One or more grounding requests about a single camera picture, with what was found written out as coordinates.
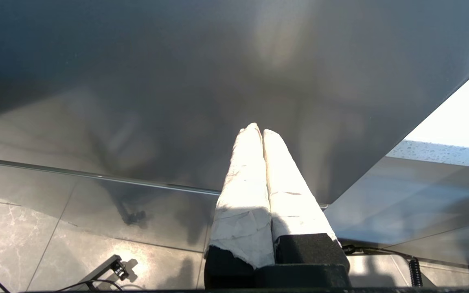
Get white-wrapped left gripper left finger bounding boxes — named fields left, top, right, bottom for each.
left=204, top=123, right=276, bottom=289

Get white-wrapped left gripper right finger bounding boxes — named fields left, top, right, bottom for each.
left=262, top=129, right=351, bottom=272

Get grey under-counter cabinet front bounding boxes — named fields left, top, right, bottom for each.
left=326, top=156, right=469, bottom=269

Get tall white-sided grey cabinet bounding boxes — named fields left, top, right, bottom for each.
left=0, top=0, right=469, bottom=209

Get black cable with plug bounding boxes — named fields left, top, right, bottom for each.
left=342, top=244, right=416, bottom=261

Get black coiled cable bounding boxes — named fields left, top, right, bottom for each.
left=408, top=256, right=423, bottom=287

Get black metal bracket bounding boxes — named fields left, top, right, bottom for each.
left=82, top=254, right=129, bottom=291

